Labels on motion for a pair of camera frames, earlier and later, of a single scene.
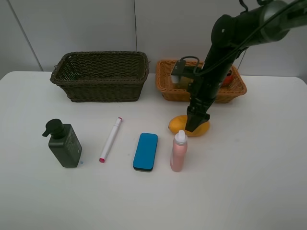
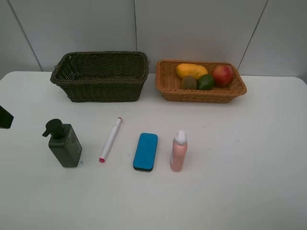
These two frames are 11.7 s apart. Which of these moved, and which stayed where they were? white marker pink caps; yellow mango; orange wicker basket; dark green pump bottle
Moved: yellow mango
Stayed: dark green pump bottle; white marker pink caps; orange wicker basket
